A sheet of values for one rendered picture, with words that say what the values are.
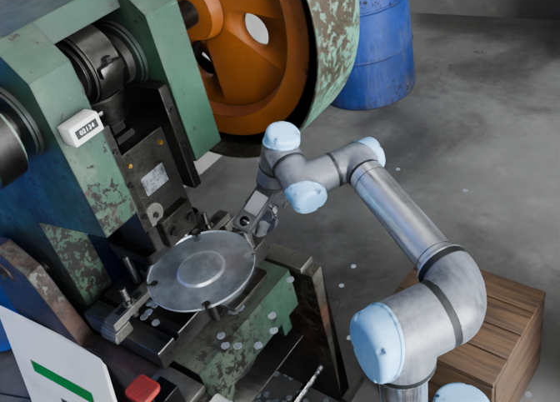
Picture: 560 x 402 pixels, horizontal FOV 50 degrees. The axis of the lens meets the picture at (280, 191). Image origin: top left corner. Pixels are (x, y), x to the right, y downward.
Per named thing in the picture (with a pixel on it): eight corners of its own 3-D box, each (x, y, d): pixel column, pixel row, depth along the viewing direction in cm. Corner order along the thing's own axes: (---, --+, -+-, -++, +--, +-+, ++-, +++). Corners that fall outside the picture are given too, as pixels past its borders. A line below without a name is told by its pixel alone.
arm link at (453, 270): (526, 289, 91) (367, 119, 125) (465, 320, 89) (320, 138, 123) (516, 330, 100) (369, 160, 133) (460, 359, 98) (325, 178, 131)
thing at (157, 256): (206, 224, 161) (200, 209, 158) (154, 274, 150) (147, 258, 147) (165, 210, 171) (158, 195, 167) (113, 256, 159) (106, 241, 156)
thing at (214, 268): (264, 292, 145) (263, 289, 144) (148, 326, 144) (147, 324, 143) (246, 220, 168) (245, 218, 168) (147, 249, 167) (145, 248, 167)
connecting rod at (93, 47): (173, 154, 142) (121, 17, 122) (136, 184, 135) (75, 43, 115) (117, 139, 154) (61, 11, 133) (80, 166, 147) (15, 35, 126)
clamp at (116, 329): (162, 299, 161) (150, 272, 155) (117, 345, 151) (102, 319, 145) (147, 292, 164) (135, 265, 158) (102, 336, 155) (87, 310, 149)
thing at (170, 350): (270, 253, 176) (265, 238, 172) (165, 369, 150) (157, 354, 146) (196, 228, 193) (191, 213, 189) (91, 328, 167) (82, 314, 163)
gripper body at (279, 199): (289, 205, 147) (297, 173, 138) (269, 228, 142) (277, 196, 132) (263, 189, 149) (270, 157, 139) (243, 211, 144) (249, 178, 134)
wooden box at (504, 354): (540, 362, 201) (546, 291, 181) (492, 453, 181) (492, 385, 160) (432, 317, 225) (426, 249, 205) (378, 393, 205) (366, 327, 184)
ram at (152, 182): (208, 220, 154) (172, 122, 136) (169, 258, 145) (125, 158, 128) (162, 204, 164) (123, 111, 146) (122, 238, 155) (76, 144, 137)
